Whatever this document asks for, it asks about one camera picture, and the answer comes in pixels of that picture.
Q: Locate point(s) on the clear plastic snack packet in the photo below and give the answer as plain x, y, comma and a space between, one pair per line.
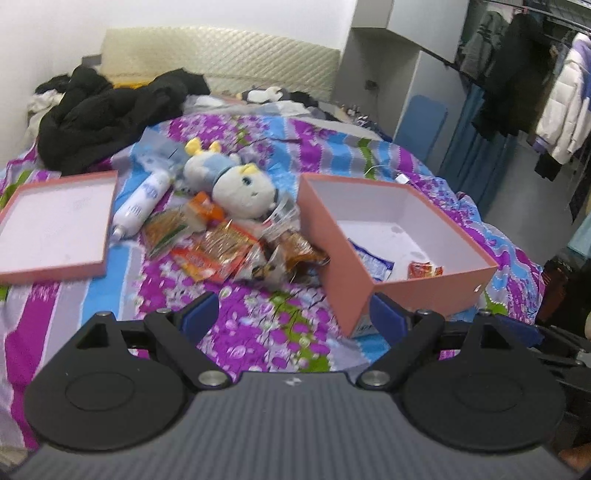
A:
263, 270

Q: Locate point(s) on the clear printed snack packet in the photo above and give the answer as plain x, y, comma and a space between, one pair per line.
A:
279, 214

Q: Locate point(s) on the grey-blue plastic bag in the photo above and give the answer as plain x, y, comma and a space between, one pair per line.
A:
157, 152

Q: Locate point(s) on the hanging white puffer jacket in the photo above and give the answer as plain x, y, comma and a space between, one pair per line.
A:
568, 101

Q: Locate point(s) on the green-edged clear snack packet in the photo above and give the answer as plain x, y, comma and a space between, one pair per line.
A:
164, 230

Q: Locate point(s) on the blue chair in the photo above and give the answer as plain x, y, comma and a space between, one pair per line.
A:
420, 124

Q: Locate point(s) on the white cabinet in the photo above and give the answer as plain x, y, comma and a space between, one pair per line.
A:
415, 23

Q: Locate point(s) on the orange label snack packet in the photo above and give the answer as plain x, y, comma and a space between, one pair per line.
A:
205, 207

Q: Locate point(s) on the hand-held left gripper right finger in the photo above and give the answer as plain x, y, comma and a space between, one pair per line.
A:
385, 318

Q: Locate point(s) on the white and blue plush toy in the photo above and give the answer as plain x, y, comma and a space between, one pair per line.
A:
240, 189

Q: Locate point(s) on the white clothes pile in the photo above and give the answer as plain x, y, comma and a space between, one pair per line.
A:
44, 104

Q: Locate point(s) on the brown snack packet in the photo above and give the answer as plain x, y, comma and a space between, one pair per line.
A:
300, 249

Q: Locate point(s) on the blue and white snack packet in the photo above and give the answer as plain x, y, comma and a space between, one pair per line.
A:
371, 263

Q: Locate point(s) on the white squeeze tube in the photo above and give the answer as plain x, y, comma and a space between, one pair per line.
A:
143, 198

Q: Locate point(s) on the red foil snack packet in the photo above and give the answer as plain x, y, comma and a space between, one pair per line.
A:
201, 267

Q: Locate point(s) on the small red snack packet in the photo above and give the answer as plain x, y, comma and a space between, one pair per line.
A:
422, 270

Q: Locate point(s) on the hanging grey jacket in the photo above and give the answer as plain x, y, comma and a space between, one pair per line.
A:
482, 41

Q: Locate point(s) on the pink box lid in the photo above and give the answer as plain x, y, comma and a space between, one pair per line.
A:
51, 221

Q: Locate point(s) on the hanging black coat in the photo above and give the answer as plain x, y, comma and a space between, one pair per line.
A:
517, 69

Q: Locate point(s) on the dark clothes pile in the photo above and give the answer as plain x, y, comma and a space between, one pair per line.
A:
314, 106

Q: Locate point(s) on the dark bag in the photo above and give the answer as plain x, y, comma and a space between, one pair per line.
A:
556, 286

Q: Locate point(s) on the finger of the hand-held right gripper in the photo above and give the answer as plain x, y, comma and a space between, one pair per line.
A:
568, 346

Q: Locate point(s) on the pink cardboard box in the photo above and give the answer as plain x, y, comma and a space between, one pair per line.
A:
341, 277

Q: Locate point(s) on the black jacket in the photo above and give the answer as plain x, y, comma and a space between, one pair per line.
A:
106, 115

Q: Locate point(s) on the beige quilted headboard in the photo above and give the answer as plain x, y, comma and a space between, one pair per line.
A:
231, 60

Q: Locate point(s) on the floral purple bed sheet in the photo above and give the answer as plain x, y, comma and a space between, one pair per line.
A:
286, 323

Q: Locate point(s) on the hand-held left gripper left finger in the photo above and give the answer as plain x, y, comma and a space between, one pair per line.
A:
199, 314

